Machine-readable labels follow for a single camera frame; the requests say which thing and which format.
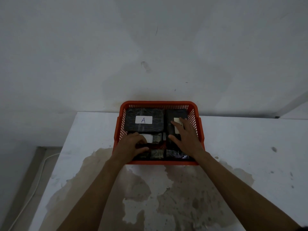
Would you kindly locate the orange plastic basket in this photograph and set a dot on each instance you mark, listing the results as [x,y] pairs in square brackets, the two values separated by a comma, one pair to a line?
[158,104]

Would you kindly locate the person's left thumb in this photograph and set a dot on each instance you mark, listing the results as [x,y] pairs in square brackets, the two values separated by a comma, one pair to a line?
[143,150]

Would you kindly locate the person's left forearm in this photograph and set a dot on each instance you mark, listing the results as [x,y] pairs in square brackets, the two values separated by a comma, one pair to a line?
[96,197]

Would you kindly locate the person's right hand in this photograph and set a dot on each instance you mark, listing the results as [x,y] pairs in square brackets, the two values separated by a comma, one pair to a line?
[190,141]

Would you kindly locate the small black wrapped package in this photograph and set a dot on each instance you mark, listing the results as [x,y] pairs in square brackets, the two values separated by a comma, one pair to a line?
[157,154]
[175,154]

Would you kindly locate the large black wrapped package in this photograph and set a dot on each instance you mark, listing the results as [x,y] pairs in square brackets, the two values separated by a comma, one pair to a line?
[154,113]

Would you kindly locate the person's right forearm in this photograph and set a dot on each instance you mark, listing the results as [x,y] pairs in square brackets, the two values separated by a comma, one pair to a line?
[235,194]

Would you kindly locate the person's right thumb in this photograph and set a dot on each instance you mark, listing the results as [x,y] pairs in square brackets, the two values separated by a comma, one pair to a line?
[174,140]

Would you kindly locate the black package with white label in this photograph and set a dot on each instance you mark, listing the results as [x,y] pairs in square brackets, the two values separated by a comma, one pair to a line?
[156,138]

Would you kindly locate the person's left hand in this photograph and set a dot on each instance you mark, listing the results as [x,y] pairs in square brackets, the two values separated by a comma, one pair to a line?
[126,149]

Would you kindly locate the long black package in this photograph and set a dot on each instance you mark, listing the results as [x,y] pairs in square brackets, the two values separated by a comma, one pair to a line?
[171,114]

